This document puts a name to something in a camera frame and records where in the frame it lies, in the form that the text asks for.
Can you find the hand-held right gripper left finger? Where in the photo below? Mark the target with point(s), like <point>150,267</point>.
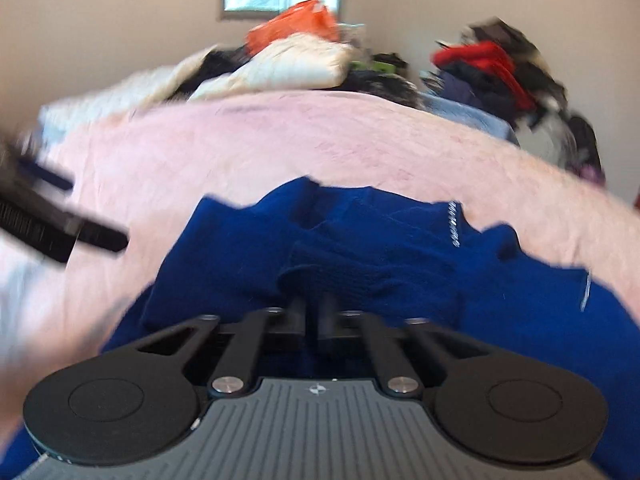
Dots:
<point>297,325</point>

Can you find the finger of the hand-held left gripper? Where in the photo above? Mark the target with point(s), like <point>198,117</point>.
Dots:
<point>50,176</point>
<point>100,240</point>

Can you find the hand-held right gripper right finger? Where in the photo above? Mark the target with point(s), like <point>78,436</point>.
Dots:
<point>327,325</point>

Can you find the blue knit sweater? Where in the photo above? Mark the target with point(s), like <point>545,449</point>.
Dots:
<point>240,260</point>

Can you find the black patterned clothes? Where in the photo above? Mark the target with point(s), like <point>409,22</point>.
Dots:
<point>525,50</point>

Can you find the pink floral bed sheet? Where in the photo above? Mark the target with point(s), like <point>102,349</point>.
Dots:
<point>300,150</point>

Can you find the leopard print cloth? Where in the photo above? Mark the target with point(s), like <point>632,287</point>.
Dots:
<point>385,87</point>

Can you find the light blue quilt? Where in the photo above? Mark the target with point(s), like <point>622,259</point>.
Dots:
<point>470,117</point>

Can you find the dark navy puffer jacket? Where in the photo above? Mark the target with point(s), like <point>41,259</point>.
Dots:
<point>465,92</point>

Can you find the orange plastic bag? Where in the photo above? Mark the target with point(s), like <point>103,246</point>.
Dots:
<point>295,25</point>

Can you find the red garment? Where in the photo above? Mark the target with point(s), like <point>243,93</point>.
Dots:
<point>480,55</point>

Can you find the black backpack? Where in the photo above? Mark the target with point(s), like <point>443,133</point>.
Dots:
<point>585,145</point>

